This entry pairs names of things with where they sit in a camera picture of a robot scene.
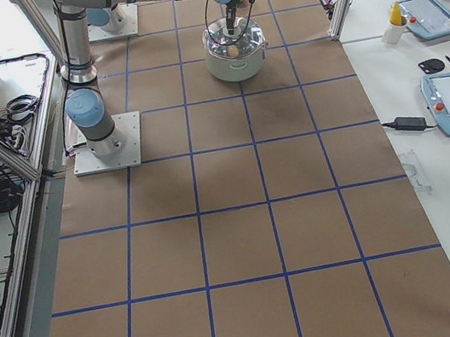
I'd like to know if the brown egg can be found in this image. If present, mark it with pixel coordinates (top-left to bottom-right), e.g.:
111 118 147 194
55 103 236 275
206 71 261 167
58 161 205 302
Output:
227 45 239 57

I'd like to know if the black cable coil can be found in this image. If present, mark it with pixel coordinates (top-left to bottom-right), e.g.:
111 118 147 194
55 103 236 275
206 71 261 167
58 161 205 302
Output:
0 174 28 215

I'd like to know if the green electric cooking pot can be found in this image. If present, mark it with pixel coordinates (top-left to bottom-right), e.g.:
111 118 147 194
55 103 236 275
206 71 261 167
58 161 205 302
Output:
202 17 267 82

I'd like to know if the black power brick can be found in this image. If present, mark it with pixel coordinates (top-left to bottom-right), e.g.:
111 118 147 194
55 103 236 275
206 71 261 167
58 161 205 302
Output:
392 116 428 131

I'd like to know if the upper blue teach pendant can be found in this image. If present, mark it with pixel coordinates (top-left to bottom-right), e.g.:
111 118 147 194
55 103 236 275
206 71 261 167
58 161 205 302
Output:
398 0 450 40

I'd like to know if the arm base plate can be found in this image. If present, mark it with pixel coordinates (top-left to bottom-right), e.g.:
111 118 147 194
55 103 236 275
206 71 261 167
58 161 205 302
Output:
74 111 141 177
87 3 139 44

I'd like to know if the yellow white bottle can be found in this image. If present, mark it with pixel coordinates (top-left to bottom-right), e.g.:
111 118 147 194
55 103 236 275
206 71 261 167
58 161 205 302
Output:
382 3 407 45

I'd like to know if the glass pot lid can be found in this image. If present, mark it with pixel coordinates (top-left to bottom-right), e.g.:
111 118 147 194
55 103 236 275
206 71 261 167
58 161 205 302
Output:
202 16 266 59

